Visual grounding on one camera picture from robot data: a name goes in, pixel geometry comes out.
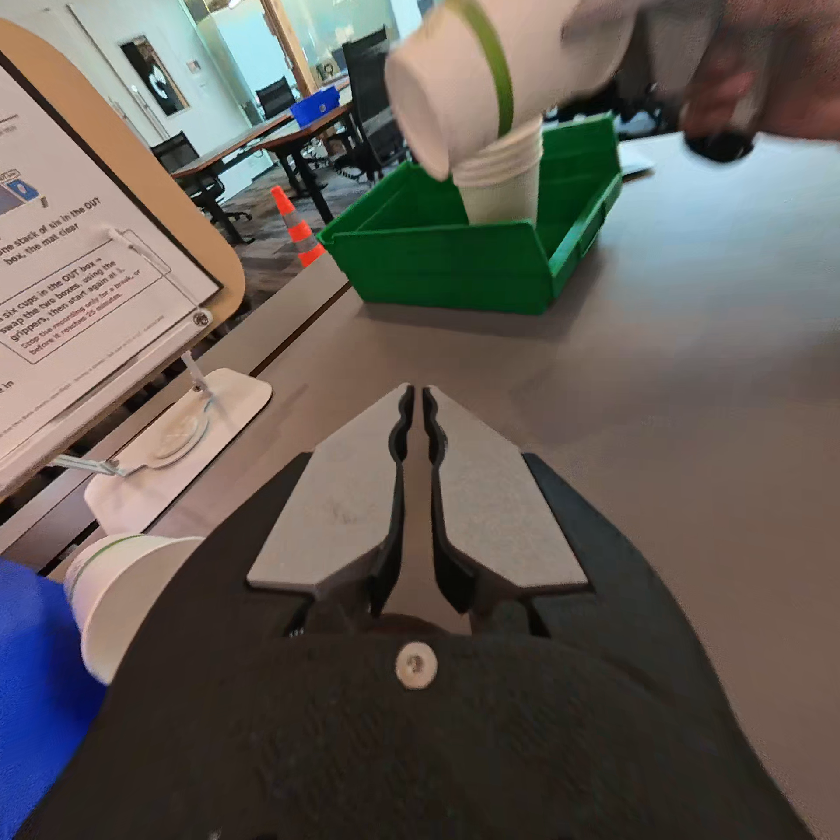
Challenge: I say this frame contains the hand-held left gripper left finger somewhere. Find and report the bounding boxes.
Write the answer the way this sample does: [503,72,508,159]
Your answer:
[246,384,416,616]

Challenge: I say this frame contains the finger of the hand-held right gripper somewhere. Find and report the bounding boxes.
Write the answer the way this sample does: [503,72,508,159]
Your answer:
[561,0,647,99]

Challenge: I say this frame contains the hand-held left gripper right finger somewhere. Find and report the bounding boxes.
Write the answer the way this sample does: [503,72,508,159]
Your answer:
[423,386,589,614]

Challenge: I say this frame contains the green plastic bin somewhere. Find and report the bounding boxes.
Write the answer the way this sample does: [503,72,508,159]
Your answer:
[317,112,623,316]

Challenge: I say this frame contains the blue plastic bin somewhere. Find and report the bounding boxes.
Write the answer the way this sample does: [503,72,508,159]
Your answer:
[0,558,109,840]

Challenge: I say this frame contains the person's right hand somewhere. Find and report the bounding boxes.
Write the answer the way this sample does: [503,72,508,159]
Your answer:
[679,0,840,142]

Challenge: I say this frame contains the black office chair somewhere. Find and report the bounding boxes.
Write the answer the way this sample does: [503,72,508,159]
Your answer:
[151,130,227,211]
[256,75,298,119]
[341,26,411,181]

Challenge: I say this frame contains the orange striped traffic cone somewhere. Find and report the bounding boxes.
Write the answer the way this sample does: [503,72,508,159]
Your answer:
[271,185,327,269]

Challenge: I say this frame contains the small blue storage bin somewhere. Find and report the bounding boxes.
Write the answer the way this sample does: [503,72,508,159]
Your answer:
[290,87,342,127]

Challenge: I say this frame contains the brown desk black legs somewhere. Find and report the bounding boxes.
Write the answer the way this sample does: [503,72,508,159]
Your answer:
[172,92,355,244]

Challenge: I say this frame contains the printed instruction sheet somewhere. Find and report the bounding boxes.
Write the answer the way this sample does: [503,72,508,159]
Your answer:
[0,56,221,454]

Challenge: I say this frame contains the instruction sheet on stand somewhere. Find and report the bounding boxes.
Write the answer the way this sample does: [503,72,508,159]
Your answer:
[0,16,273,536]

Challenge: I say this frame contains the black wall poster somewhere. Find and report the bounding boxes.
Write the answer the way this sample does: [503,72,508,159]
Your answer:
[118,36,191,118]

